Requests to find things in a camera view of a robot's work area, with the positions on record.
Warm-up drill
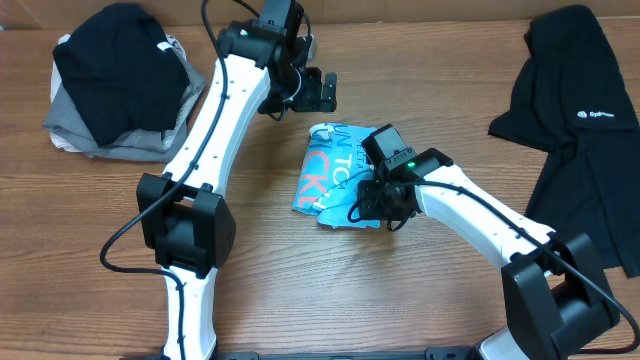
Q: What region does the light blue printed t-shirt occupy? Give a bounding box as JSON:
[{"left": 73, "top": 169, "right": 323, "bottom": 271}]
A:
[{"left": 292, "top": 123, "right": 380, "bottom": 229}]

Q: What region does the grey folded garment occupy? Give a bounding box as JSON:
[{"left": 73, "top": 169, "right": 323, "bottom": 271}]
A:
[{"left": 42, "top": 47, "right": 208, "bottom": 165}]

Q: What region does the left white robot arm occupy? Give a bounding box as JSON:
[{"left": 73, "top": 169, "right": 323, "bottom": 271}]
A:
[{"left": 136, "top": 0, "right": 337, "bottom": 359}]

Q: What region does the black folded garment on stack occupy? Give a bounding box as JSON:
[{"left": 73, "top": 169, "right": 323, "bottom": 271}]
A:
[{"left": 53, "top": 3, "right": 190, "bottom": 146}]

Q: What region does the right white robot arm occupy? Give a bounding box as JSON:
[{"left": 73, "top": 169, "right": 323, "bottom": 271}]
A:
[{"left": 348, "top": 125, "right": 620, "bottom": 359}]

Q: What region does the black garment with white logo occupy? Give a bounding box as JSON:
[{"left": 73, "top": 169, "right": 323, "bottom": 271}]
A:
[{"left": 488, "top": 5, "right": 639, "bottom": 278}]

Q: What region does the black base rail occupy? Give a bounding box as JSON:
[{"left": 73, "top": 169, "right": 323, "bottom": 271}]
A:
[{"left": 119, "top": 345, "right": 481, "bottom": 360}]

